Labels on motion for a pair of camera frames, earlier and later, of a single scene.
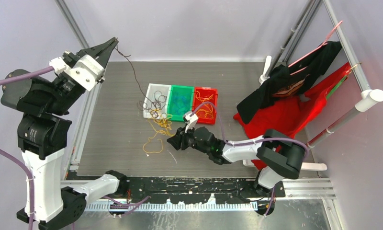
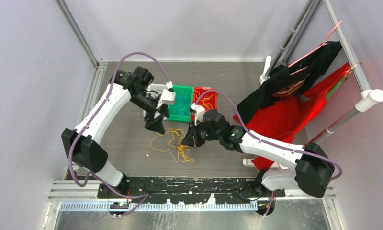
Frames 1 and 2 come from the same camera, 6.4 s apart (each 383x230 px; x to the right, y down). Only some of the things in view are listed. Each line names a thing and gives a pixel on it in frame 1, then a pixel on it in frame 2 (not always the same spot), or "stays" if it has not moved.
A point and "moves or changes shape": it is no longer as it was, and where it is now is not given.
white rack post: x=264 y=77 stays
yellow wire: x=208 y=109 stays
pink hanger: x=301 y=58 stays
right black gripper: x=175 y=141 -> x=192 y=138
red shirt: x=289 y=115 stays
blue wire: x=179 y=103 stays
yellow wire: x=162 y=123 moves or changes shape
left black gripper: x=94 y=51 -> x=156 y=124
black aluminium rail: x=200 y=190 stays
